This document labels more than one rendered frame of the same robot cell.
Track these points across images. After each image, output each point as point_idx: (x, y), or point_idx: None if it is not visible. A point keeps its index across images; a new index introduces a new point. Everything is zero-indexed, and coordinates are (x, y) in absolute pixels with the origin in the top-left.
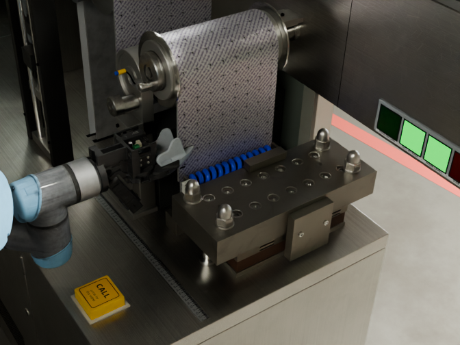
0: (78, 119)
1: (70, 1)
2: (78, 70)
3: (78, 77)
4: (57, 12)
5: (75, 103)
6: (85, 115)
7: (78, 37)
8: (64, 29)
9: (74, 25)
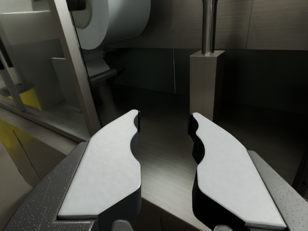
0: (290, 163)
1: (221, 72)
2: (219, 125)
3: (226, 129)
4: (217, 82)
5: (262, 150)
6: (287, 157)
7: (219, 101)
8: (217, 96)
9: (219, 91)
